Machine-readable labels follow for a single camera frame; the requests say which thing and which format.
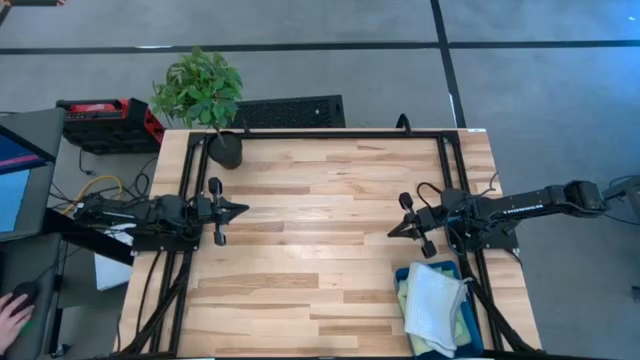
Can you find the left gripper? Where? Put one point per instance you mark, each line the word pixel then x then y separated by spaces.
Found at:
pixel 204 210

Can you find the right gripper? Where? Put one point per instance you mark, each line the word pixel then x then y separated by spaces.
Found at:
pixel 434 220

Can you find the white waffle towel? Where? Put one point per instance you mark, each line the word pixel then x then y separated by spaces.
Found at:
pixel 432 305

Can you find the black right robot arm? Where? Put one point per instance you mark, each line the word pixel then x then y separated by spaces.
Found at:
pixel 525 205

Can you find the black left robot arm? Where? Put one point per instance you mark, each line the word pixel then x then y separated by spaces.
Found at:
pixel 150 212

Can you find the black plastic plant pot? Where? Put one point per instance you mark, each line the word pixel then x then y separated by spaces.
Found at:
pixel 226 150

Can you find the black rounded clamp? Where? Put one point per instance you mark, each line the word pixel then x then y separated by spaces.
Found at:
pixel 404 116

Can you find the blue plastic bin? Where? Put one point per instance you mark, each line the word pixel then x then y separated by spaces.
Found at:
pixel 475 325

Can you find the white paper sheet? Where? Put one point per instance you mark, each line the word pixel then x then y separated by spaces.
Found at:
pixel 112 270

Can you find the green leafy potted plant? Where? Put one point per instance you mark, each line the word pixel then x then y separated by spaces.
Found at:
pixel 200 90

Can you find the black desk beam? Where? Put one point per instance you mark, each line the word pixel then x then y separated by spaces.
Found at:
pixel 90 240

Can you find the red and black toolbox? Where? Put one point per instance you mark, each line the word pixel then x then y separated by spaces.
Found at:
pixel 110 130

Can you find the grey side desk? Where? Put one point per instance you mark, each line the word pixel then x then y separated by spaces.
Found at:
pixel 30 260

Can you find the monitor with blue screen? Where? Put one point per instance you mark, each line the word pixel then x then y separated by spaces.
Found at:
pixel 12 200

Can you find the black computer mouse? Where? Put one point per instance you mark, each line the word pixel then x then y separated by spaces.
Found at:
pixel 27 290

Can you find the person's hand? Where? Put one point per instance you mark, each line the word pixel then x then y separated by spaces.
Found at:
pixel 12 325

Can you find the black aluminium table frame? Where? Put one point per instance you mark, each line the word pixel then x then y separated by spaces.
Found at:
pixel 325 134

